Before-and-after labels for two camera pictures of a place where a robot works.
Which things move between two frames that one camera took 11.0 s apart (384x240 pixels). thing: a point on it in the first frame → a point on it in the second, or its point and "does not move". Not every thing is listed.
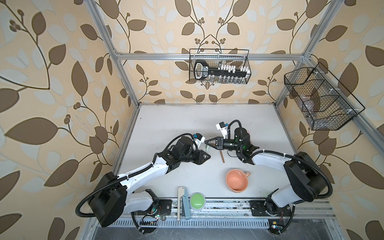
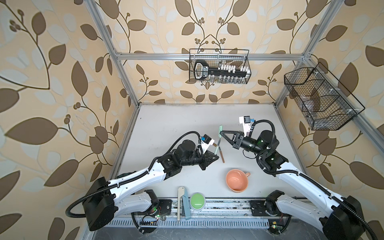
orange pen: [221, 154] does not move
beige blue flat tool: [182, 192] does not move
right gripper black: [219, 144] → [237, 134]
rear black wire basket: [220, 66] does not move
